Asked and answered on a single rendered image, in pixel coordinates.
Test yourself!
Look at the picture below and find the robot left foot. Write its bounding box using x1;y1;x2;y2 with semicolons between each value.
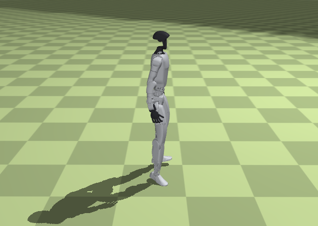
152;155;172;163

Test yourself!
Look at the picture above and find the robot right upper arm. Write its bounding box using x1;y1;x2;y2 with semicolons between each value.
147;56;162;88

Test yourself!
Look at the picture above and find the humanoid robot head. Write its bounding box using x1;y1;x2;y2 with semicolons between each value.
153;31;169;54

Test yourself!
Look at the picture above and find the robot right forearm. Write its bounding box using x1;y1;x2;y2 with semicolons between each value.
146;81;155;110

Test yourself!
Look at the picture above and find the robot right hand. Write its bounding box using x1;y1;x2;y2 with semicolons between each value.
149;104;164;123

